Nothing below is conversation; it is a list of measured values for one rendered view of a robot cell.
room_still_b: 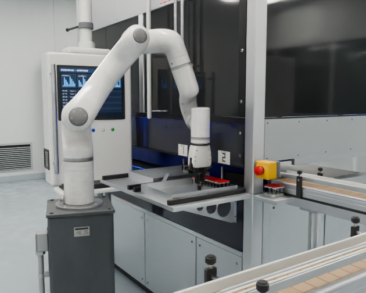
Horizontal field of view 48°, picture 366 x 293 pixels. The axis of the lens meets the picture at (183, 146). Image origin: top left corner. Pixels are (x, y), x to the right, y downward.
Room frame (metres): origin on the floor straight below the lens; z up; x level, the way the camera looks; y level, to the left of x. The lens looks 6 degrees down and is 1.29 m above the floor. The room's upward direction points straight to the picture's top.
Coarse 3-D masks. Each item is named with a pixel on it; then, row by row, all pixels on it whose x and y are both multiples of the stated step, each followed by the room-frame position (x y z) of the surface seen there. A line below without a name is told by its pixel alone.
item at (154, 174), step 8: (152, 168) 2.24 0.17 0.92; (160, 168) 2.26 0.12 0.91; (168, 168) 2.29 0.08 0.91; (176, 168) 2.32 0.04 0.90; (128, 176) 2.15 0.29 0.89; (136, 176) 2.08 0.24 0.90; (144, 176) 2.01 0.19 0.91; (152, 176) 2.17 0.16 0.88; (160, 176) 2.17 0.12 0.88; (168, 176) 2.17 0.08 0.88; (176, 176) 2.02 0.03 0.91; (184, 176) 2.04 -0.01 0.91; (192, 176) 2.07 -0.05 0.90
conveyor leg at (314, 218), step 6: (306, 210) 1.67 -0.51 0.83; (312, 216) 1.67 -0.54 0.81; (318, 216) 1.67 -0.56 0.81; (312, 222) 1.67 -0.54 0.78; (318, 222) 1.67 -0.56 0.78; (312, 228) 1.67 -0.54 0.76; (318, 228) 1.67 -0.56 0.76; (312, 234) 1.67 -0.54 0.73; (318, 234) 1.67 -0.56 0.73; (312, 240) 1.67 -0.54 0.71; (318, 240) 1.67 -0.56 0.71; (312, 246) 1.67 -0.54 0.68; (318, 246) 1.67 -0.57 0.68
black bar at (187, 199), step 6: (216, 192) 1.71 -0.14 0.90; (222, 192) 1.71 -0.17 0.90; (228, 192) 1.73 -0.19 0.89; (234, 192) 1.75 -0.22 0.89; (240, 192) 1.77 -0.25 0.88; (180, 198) 1.60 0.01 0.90; (186, 198) 1.61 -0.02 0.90; (192, 198) 1.63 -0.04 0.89; (198, 198) 1.64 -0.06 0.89; (204, 198) 1.66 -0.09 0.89; (210, 198) 1.68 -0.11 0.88; (168, 204) 1.57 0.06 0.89; (174, 204) 1.58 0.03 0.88
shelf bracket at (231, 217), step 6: (234, 204) 1.85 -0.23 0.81; (186, 210) 1.70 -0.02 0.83; (192, 210) 1.71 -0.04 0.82; (204, 210) 1.75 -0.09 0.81; (216, 210) 1.79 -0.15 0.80; (234, 210) 1.85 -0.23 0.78; (210, 216) 1.77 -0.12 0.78; (216, 216) 1.79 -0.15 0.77; (228, 216) 1.83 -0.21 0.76; (234, 216) 1.85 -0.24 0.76
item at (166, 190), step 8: (144, 184) 1.82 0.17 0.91; (152, 184) 1.84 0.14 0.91; (160, 184) 1.87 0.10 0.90; (168, 184) 1.89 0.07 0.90; (176, 184) 1.91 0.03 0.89; (184, 184) 1.94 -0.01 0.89; (144, 192) 1.79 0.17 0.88; (152, 192) 1.73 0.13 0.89; (160, 192) 1.67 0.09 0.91; (168, 192) 1.78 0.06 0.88; (176, 192) 1.78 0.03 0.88; (184, 192) 1.78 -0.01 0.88; (192, 192) 1.65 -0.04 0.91; (200, 192) 1.68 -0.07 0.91; (208, 192) 1.70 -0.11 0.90
